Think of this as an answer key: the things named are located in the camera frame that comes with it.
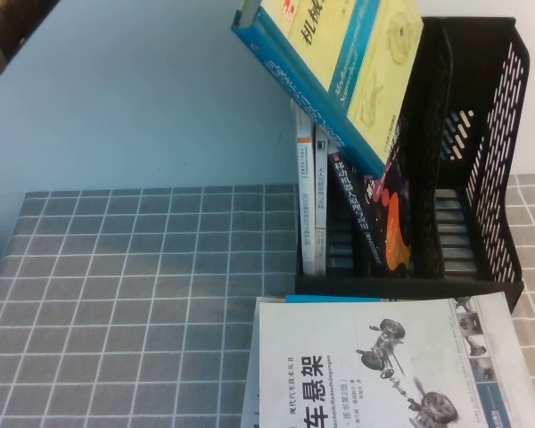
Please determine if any white book orange spine mark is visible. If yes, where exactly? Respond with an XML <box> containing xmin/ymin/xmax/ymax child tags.
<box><xmin>293</xmin><ymin>100</ymin><xmax>317</xmax><ymax>274</ymax></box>

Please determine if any white car suspension book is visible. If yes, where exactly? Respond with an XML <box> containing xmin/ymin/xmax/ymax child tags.
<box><xmin>248</xmin><ymin>292</ymin><xmax>535</xmax><ymax>428</ymax></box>

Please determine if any black mobile robot book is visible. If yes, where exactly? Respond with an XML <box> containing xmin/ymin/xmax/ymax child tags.
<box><xmin>327</xmin><ymin>149</ymin><xmax>416</xmax><ymax>278</ymax></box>

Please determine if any grey white thin book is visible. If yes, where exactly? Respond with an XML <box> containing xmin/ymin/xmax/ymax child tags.
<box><xmin>312</xmin><ymin>124</ymin><xmax>340</xmax><ymax>276</ymax></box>

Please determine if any grey checked tablecloth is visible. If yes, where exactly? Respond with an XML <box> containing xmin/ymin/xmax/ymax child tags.
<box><xmin>0</xmin><ymin>172</ymin><xmax>535</xmax><ymax>428</ymax></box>

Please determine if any yellow book blue spine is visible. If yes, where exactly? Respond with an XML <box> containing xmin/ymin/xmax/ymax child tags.
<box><xmin>230</xmin><ymin>0</ymin><xmax>425</xmax><ymax>178</ymax></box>

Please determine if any black plastic book stand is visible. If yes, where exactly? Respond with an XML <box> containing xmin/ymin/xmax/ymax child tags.
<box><xmin>293</xmin><ymin>16</ymin><xmax>530</xmax><ymax>300</ymax></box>

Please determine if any white book with black marks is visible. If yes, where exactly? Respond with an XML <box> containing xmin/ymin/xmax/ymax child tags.
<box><xmin>239</xmin><ymin>387</ymin><xmax>262</xmax><ymax>428</ymax></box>

